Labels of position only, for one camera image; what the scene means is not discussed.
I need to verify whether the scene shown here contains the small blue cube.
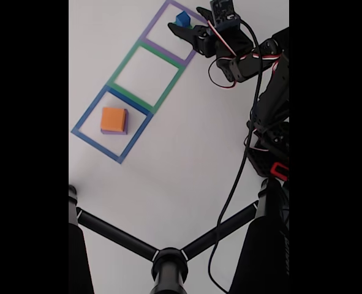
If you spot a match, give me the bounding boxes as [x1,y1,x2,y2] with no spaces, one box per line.
[175,10,191,28]

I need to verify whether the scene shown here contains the purple block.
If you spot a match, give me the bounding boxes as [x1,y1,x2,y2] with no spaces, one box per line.
[100,108,129,135]

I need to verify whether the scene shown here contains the orange block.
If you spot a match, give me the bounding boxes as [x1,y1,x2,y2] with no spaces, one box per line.
[100,107,128,133]

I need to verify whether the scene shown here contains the purple tape square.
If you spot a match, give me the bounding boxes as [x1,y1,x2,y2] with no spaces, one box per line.
[140,0,211,67]

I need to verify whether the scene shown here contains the green tape square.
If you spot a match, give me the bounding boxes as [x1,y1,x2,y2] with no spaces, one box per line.
[106,39,186,115]

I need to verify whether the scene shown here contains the red clamp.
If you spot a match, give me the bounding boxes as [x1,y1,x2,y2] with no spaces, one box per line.
[270,162,290,182]

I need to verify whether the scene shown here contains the blue tape square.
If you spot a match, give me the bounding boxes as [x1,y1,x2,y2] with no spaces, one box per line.
[70,85,154,165]

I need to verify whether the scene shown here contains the red white servo wire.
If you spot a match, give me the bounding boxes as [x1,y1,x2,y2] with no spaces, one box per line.
[206,20,284,90]
[244,128,272,153]

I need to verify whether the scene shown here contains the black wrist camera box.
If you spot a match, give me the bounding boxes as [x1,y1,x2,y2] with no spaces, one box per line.
[209,0,241,31]

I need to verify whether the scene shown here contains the black camera tripod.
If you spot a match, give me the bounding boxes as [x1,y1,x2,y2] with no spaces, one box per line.
[69,179,290,294]

